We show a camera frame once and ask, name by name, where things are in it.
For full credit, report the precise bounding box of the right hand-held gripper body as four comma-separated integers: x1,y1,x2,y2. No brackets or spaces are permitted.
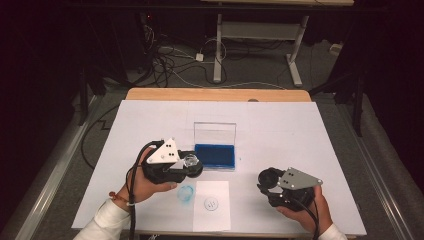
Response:
268,167,324,212

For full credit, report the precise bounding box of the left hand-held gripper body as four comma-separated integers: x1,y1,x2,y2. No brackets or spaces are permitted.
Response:
142,137,188,185

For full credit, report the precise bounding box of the clear crystal-handled stamp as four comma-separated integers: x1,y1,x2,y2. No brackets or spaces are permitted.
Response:
182,153,204,178

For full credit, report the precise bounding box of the blue ink pad clear case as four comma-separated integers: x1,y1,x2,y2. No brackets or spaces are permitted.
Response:
193,121,238,172

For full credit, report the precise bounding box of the person's left hand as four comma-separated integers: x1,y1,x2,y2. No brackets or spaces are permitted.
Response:
124,155,179,205

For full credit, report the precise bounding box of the person's right hand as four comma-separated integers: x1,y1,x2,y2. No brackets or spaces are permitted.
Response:
275,185,334,236

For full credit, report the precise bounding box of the large white paper table cover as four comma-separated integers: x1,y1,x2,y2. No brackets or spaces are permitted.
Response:
71,99,368,237

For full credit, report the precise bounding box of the small white paper sheet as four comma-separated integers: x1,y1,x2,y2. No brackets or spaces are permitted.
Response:
192,180,232,233

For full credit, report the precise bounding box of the wooden table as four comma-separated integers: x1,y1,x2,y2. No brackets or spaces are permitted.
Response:
124,87,358,240

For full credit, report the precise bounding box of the black metal stand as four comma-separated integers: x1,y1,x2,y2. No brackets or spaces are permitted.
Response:
77,66,108,127
308,66,366,138

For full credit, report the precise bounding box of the white-framed desk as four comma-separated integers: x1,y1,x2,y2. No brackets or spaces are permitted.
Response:
199,0,355,88

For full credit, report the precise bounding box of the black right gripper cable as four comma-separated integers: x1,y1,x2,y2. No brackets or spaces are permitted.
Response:
285,195,322,240

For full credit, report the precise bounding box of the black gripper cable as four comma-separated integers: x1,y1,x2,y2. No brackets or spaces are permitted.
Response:
125,139,165,240
285,195,322,240

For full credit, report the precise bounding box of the red bead bracelet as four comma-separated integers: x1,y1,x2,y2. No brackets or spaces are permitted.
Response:
108,190,136,207

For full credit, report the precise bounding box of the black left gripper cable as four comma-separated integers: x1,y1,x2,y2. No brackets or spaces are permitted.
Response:
125,139,165,240

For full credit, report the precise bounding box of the thin black floor cable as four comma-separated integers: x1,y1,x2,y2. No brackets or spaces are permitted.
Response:
80,104,121,169

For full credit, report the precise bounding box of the aluminium frame rail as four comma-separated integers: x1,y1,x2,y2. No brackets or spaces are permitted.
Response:
0,96,101,240
346,99,424,240

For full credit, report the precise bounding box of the bundle of black floor cables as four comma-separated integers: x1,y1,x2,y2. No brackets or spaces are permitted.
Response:
138,13,228,88

